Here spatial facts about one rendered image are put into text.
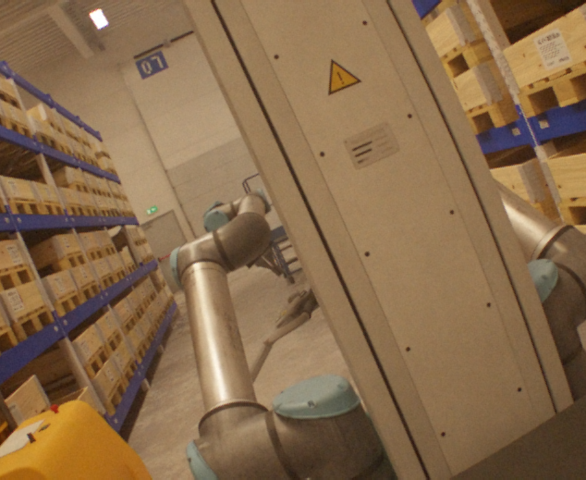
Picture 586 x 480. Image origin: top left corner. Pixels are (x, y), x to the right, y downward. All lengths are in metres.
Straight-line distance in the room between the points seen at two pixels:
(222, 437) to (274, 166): 0.51
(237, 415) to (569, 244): 0.77
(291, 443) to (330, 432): 0.07
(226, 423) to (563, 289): 0.70
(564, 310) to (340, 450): 0.51
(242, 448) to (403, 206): 0.51
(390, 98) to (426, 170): 0.13
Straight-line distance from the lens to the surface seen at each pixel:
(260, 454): 1.12
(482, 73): 3.25
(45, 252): 5.88
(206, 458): 1.15
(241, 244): 1.54
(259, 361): 2.29
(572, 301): 1.25
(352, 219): 0.94
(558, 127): 2.95
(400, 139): 0.97
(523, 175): 3.28
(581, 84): 2.68
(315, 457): 1.11
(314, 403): 1.08
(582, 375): 1.27
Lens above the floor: 1.34
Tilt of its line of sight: 4 degrees down
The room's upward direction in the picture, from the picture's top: 25 degrees counter-clockwise
